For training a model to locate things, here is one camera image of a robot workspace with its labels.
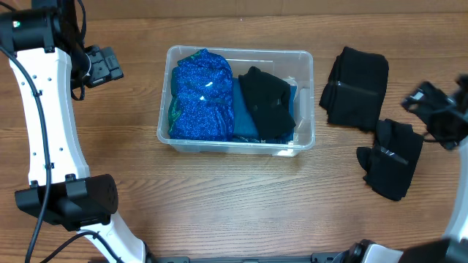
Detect black taped garment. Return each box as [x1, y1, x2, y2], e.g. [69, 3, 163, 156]
[356, 119, 423, 202]

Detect large black garment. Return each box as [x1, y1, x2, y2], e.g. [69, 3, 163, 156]
[320, 47, 389, 132]

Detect shiny blue sequin fabric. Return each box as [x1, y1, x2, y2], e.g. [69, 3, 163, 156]
[167, 49, 234, 142]

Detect blue denim jeans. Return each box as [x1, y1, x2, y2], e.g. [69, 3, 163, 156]
[233, 78, 294, 144]

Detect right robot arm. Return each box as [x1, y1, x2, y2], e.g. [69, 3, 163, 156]
[334, 75, 467, 262]

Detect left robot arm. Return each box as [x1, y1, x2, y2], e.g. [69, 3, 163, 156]
[1, 1, 154, 262]

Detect clear plastic storage bin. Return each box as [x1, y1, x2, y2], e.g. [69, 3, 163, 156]
[156, 45, 316, 157]

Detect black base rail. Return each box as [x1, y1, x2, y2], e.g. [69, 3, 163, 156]
[146, 251, 349, 263]

